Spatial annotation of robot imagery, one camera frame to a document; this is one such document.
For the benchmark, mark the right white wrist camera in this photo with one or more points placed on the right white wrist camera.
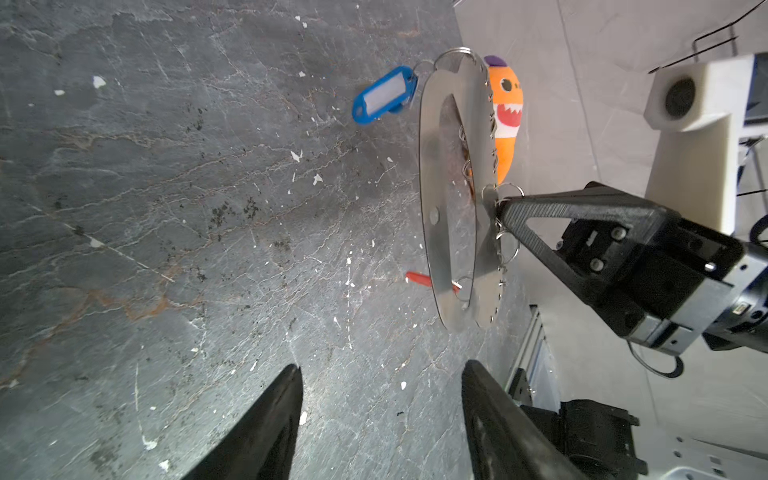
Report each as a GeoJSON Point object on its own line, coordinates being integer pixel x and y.
{"type": "Point", "coordinates": [699, 112]}

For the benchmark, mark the blue key tag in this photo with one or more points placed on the blue key tag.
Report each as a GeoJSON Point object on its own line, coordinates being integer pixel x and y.
{"type": "Point", "coordinates": [389, 94]}

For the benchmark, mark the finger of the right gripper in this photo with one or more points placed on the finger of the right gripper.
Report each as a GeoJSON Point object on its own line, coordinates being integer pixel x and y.
{"type": "Point", "coordinates": [600, 290]}
{"type": "Point", "coordinates": [595, 202]}

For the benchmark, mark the aluminium mounting rail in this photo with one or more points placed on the aluminium mounting rail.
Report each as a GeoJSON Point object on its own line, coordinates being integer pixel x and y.
{"type": "Point", "coordinates": [533, 379]}

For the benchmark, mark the black wire hook rack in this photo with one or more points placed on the black wire hook rack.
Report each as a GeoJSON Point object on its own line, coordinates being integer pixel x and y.
{"type": "Point", "coordinates": [725, 35]}

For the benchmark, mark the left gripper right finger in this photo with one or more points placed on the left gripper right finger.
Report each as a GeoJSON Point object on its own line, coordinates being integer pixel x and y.
{"type": "Point", "coordinates": [503, 442]}

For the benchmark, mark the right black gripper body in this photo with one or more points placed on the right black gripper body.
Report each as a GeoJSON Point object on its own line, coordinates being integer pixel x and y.
{"type": "Point", "coordinates": [680, 282]}

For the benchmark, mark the orange shark plush toy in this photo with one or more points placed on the orange shark plush toy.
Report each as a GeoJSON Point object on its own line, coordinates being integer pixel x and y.
{"type": "Point", "coordinates": [508, 101]}

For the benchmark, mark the red key tag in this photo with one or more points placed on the red key tag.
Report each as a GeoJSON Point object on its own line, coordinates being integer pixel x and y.
{"type": "Point", "coordinates": [425, 280]}

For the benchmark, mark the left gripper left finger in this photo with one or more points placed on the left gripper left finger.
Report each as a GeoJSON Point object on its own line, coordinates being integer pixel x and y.
{"type": "Point", "coordinates": [262, 443]}

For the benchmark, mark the small split key rings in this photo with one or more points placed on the small split key rings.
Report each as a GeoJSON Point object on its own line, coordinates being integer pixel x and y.
{"type": "Point", "coordinates": [507, 222]}

